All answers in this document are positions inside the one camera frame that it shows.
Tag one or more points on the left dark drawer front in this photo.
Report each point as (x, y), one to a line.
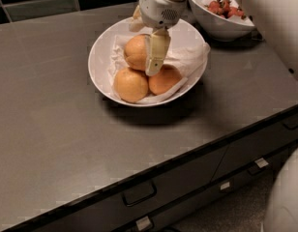
(111, 213)

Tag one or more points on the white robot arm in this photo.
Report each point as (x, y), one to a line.
(277, 22)

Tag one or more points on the white label lower right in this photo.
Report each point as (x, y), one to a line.
(261, 163)

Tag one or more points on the black drawer handle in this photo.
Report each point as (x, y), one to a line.
(291, 122)
(139, 193)

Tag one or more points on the white label lower middle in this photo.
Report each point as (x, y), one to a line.
(225, 185)

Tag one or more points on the white paper in orange bowl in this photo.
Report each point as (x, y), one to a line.
(190, 61)

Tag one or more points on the orange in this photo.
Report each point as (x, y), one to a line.
(135, 52)
(131, 85)
(164, 80)

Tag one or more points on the lower dark drawer front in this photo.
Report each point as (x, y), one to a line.
(260, 198)

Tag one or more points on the white bowl with oranges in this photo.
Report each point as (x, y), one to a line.
(183, 34)

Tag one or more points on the right dark drawer front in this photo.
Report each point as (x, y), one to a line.
(256, 145)

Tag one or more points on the dark drawer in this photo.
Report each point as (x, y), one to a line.
(111, 213)
(260, 198)
(256, 145)

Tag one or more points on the white label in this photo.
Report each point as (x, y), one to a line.
(261, 163)
(143, 224)
(225, 185)

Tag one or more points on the black left drawer handle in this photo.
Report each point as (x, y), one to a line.
(139, 193)

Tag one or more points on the white label lower left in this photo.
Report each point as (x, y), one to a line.
(143, 224)

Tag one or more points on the black right drawer handle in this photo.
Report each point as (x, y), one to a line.
(291, 122)

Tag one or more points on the white bowl with strawberries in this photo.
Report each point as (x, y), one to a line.
(225, 33)

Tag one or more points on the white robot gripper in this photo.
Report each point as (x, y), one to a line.
(159, 11)

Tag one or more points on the red strawberries pile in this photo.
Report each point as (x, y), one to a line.
(224, 9)

